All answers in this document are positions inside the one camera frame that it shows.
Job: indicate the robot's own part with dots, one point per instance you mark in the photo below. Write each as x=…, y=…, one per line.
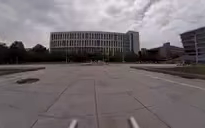
x=72, y=124
x=134, y=122

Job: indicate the low brown building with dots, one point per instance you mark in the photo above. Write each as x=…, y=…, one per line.
x=166, y=51

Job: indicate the dark manhole cover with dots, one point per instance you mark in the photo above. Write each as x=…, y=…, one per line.
x=27, y=80

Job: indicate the row of dark trees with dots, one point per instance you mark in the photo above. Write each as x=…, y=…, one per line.
x=16, y=53

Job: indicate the kerbed grass bed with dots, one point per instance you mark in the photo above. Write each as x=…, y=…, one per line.
x=193, y=70
x=10, y=71

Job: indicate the large pale curved building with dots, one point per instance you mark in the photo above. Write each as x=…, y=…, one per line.
x=90, y=40

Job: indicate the grey concrete slab plaza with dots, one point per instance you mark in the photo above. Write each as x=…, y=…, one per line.
x=103, y=96

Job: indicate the dark glass building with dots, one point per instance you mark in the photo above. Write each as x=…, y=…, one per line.
x=198, y=41

